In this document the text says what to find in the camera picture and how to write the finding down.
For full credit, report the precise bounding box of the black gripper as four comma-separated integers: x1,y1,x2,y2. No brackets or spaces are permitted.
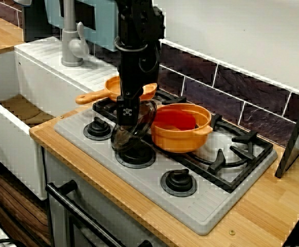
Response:
116,69,144,127

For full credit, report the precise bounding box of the glass lid with yellow knob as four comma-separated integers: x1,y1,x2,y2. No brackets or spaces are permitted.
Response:
110,99,158,153

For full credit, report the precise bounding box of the orange pan with handle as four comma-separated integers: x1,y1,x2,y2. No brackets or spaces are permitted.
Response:
74,76,158,105

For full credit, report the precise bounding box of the red toy pepper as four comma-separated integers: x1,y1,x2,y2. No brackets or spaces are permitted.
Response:
153,109,198,131

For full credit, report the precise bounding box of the orange two-handled pot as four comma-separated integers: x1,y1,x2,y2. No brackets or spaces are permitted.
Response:
151,103,213,154

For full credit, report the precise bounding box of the black stove knob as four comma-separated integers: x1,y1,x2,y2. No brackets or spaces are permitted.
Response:
82,116,116,142
115,138,157,169
160,168,198,198

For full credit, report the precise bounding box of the dark tiled backsplash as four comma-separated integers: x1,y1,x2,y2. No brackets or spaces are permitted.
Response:
0,0,299,152

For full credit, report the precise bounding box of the white sink unit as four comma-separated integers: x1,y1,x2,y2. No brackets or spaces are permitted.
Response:
0,36,140,201

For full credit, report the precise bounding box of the teal toy microwave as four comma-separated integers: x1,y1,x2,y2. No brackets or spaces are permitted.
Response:
44,0,120,51

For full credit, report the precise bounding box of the grey toy faucet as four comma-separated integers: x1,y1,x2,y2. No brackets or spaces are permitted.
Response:
61,0,90,67

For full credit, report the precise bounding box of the black stove grate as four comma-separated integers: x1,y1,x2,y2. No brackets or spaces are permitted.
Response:
92,89,274,194

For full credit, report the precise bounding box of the grey stove plate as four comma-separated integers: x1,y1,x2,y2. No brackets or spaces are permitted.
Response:
53,102,278,236

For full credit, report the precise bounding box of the black box behind faucet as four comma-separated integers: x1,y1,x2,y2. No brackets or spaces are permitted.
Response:
22,0,63,43

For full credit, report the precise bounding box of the grey oven cabinet front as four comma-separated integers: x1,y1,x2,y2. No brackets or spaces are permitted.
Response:
43,150,165,247

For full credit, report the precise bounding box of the dark wood grain board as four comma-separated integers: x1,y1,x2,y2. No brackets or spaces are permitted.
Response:
0,162,52,247

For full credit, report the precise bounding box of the black side panel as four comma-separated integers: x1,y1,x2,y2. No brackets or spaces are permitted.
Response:
274,82,299,179

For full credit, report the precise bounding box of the wooden countertop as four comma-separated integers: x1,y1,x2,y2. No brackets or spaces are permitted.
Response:
29,84,299,247

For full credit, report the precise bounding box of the black oven door handle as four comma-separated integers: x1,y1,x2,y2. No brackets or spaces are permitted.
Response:
45,179,154,247

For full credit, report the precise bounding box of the black cable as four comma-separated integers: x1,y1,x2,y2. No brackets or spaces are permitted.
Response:
0,238,18,247

